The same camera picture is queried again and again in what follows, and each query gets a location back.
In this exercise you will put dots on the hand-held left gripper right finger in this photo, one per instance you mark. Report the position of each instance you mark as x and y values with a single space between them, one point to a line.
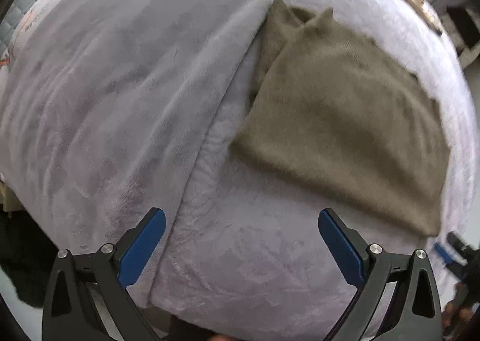
339 247

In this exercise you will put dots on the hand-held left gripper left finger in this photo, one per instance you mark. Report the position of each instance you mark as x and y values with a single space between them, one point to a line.
140 247

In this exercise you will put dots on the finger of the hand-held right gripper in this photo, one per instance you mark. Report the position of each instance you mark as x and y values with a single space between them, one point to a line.
443 254
456 241

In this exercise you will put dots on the olive brown knit sweater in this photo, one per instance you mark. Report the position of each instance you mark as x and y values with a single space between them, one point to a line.
337 119

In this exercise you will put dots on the person's right hand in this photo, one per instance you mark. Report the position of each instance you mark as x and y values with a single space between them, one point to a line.
455 316

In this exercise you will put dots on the lavender embossed blanket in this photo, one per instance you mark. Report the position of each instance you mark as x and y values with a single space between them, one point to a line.
243 251

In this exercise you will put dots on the light blue fleece blanket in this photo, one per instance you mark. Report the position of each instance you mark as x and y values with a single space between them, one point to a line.
112 63

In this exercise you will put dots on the white shelf unit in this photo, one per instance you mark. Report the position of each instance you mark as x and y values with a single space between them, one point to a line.
459 15

